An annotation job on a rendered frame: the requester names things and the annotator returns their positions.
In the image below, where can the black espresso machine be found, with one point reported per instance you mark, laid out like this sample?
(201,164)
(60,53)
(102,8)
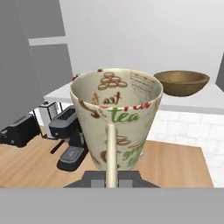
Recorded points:
(68,131)

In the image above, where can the brown wooden bowl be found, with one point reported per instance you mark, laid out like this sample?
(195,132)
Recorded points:
(180,84)

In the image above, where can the cream printed tea cup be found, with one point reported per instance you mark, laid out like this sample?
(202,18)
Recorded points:
(116,137)

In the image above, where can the black toaster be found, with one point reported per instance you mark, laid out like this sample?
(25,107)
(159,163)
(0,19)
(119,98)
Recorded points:
(19,131)

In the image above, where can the white cabinet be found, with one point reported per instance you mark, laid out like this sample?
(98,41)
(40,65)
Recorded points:
(186,100)

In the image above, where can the grey cupboard front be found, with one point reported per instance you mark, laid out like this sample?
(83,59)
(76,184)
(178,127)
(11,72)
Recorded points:
(43,17)
(52,67)

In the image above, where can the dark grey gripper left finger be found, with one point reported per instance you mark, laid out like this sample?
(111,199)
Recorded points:
(94,179)

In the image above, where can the grey cabinet door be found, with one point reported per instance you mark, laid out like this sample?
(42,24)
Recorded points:
(14,64)
(220,73)

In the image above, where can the white small appliance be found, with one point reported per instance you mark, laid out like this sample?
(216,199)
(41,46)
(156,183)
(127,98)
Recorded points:
(49,115)

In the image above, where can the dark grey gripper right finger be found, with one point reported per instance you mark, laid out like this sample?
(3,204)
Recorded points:
(129,179)

